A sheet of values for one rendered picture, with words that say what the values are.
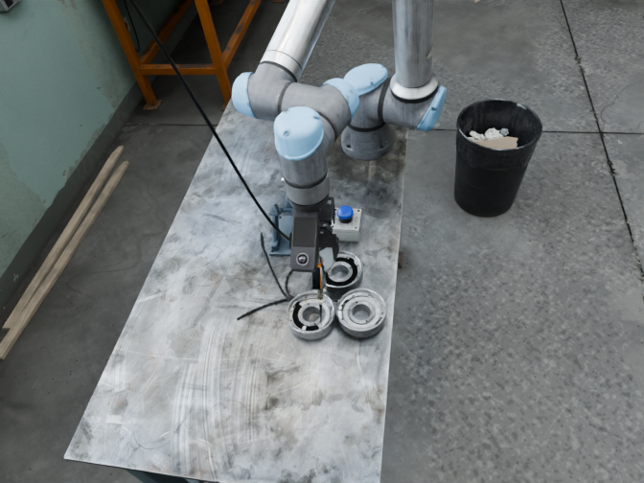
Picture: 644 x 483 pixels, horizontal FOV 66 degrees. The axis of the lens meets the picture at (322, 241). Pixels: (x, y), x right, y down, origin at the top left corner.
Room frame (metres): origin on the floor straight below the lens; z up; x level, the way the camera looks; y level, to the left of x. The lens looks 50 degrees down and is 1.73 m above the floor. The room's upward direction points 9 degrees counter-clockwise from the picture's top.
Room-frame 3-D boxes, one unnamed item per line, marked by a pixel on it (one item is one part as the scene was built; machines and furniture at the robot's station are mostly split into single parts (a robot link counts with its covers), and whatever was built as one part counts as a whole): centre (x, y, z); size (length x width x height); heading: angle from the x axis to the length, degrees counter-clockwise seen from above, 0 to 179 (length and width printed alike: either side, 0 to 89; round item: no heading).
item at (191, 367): (0.85, 0.10, 0.79); 1.20 x 0.60 x 0.02; 164
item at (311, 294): (0.57, 0.05, 0.82); 0.10 x 0.10 x 0.04
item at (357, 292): (0.55, -0.06, 0.82); 0.10 x 0.10 x 0.04
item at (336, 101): (0.72, -0.03, 1.23); 0.11 x 0.11 x 0.08; 56
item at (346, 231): (0.82, -0.07, 0.82); 0.08 x 0.07 x 0.05; 164
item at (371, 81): (1.13, -0.18, 0.97); 0.13 x 0.12 x 0.14; 56
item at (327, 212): (0.63, 0.01, 1.07); 0.09 x 0.08 x 0.12; 167
